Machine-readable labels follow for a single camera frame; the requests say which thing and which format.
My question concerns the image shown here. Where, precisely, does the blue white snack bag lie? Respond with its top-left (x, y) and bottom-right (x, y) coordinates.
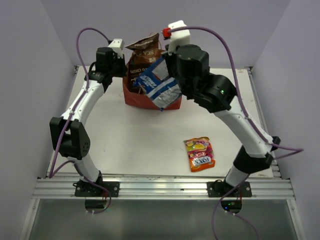
top-left (133, 57), bottom-right (182, 111)

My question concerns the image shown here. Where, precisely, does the brown kettle chips bag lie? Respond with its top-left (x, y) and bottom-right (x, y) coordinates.
top-left (125, 33), bottom-right (163, 94)

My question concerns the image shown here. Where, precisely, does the red paper bag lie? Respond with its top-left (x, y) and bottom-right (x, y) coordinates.
top-left (122, 74), bottom-right (182, 110)

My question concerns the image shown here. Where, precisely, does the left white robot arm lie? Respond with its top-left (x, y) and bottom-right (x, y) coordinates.
top-left (49, 45), bottom-right (127, 197)

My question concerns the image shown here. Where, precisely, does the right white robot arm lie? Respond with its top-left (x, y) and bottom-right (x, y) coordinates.
top-left (163, 44), bottom-right (281, 197)

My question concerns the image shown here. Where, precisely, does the orange Fox's candy bag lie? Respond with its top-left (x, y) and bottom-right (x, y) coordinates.
top-left (183, 136), bottom-right (216, 172)

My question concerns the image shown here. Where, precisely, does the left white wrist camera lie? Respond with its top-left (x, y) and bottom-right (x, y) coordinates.
top-left (107, 38), bottom-right (125, 59)

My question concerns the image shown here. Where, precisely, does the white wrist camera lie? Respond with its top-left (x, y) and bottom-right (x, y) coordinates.
top-left (162, 20), bottom-right (191, 55)
top-left (107, 38), bottom-right (125, 59)

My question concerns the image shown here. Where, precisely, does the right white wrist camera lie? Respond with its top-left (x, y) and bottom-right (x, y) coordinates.
top-left (162, 20), bottom-right (191, 55)

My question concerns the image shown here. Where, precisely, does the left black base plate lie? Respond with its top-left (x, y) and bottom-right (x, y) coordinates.
top-left (72, 177), bottom-right (120, 197)

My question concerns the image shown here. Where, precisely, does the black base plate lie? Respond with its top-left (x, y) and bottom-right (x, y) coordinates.
top-left (206, 179), bottom-right (253, 198)
top-left (72, 177), bottom-right (120, 197)

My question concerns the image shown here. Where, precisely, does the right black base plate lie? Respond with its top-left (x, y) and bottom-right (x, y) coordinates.
top-left (206, 179), bottom-right (253, 198)

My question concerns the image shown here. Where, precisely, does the aluminium front rail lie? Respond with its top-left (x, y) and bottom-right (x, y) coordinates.
top-left (32, 174), bottom-right (295, 200)

